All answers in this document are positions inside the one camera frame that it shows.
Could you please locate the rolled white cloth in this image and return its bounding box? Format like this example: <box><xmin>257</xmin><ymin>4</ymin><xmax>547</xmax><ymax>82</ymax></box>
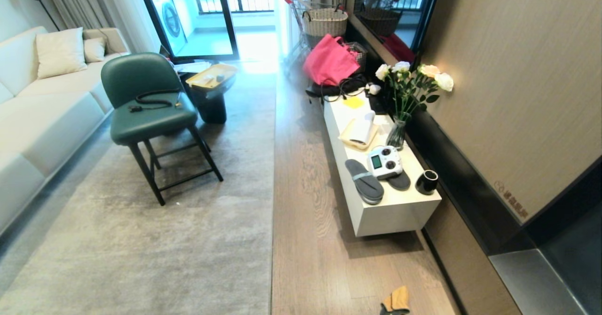
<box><xmin>349</xmin><ymin>110</ymin><xmax>376</xmax><ymax>145</ymax></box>

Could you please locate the tan and grey cloth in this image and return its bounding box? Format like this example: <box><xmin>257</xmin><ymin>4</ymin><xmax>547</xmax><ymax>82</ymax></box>
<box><xmin>380</xmin><ymin>285</ymin><xmax>411</xmax><ymax>315</ymax></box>

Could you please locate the grey rug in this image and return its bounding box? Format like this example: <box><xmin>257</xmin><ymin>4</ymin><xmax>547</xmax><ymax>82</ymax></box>
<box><xmin>0</xmin><ymin>73</ymin><xmax>277</xmax><ymax>315</ymax></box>

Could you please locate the yellow tray on cabinet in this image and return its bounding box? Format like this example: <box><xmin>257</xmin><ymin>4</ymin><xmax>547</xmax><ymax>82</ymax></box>
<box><xmin>338</xmin><ymin>118</ymin><xmax>380</xmax><ymax>151</ymax></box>

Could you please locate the black bag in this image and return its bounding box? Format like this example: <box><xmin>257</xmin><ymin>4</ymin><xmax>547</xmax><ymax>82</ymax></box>
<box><xmin>305</xmin><ymin>73</ymin><xmax>368</xmax><ymax>100</ymax></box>

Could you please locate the grey slipper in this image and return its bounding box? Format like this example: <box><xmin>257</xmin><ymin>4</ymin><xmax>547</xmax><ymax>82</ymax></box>
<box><xmin>388</xmin><ymin>170</ymin><xmax>412</xmax><ymax>192</ymax></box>
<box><xmin>345</xmin><ymin>159</ymin><xmax>385</xmax><ymax>205</ymax></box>

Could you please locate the white remote controller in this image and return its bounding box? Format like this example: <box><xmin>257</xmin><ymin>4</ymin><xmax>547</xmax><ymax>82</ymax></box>
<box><xmin>366</xmin><ymin>146</ymin><xmax>404</xmax><ymax>181</ymax></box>

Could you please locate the pink tote bag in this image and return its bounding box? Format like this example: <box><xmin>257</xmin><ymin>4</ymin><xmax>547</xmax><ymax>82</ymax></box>
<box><xmin>302</xmin><ymin>34</ymin><xmax>361</xmax><ymax>87</ymax></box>

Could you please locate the white low cabinet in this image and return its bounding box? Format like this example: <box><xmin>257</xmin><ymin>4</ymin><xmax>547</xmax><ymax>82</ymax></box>
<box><xmin>323</xmin><ymin>92</ymin><xmax>443</xmax><ymax>237</ymax></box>

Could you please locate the glass vase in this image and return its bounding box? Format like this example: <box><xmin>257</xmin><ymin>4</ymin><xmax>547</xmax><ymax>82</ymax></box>
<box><xmin>386</xmin><ymin>113</ymin><xmax>412</xmax><ymax>151</ymax></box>

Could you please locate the black round side table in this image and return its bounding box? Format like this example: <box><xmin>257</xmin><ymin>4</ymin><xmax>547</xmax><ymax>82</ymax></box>
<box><xmin>181</xmin><ymin>71</ymin><xmax>237</xmax><ymax>125</ymax></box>

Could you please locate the woven wicker basket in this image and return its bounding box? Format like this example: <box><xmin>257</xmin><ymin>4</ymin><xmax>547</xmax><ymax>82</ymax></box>
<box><xmin>301</xmin><ymin>5</ymin><xmax>349</xmax><ymax>37</ymax></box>

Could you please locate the white rose bouquet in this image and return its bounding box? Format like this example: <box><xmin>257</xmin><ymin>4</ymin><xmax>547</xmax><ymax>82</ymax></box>
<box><xmin>374</xmin><ymin>61</ymin><xmax>455</xmax><ymax>123</ymax></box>

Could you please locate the black mug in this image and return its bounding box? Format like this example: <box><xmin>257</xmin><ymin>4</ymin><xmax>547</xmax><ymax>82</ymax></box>
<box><xmin>415</xmin><ymin>169</ymin><xmax>439</xmax><ymax>196</ymax></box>

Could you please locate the green upholstered chair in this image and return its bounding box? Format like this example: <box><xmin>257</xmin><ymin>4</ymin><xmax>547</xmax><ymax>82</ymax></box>
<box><xmin>101</xmin><ymin>52</ymin><xmax>224</xmax><ymax>206</ymax></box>

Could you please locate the washing machine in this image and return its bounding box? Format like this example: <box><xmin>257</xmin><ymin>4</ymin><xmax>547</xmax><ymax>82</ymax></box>
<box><xmin>150</xmin><ymin>0</ymin><xmax>187</xmax><ymax>55</ymax></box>

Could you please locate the small cream cushion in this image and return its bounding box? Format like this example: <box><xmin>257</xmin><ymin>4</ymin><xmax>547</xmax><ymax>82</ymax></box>
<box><xmin>83</xmin><ymin>37</ymin><xmax>107</xmax><ymax>63</ymax></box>

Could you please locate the grey curtain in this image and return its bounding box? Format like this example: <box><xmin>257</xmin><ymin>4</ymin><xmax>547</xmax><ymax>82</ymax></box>
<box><xmin>39</xmin><ymin>0</ymin><xmax>161</xmax><ymax>55</ymax></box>

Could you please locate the large cream cushion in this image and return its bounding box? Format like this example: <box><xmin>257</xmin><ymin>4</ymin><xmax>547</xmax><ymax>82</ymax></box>
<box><xmin>35</xmin><ymin>27</ymin><xmax>88</xmax><ymax>80</ymax></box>

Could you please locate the cream sofa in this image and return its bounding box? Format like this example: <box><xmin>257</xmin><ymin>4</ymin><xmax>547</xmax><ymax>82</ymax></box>
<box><xmin>0</xmin><ymin>26</ymin><xmax>131</xmax><ymax>236</ymax></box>

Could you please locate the black glass door frame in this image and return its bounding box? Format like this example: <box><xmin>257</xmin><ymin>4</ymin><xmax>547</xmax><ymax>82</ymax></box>
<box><xmin>135</xmin><ymin>0</ymin><xmax>239</xmax><ymax>64</ymax></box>

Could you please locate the black coiled cable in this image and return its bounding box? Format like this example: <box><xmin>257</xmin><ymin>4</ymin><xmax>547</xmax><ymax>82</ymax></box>
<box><xmin>128</xmin><ymin>88</ymin><xmax>183</xmax><ymax>113</ymax></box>

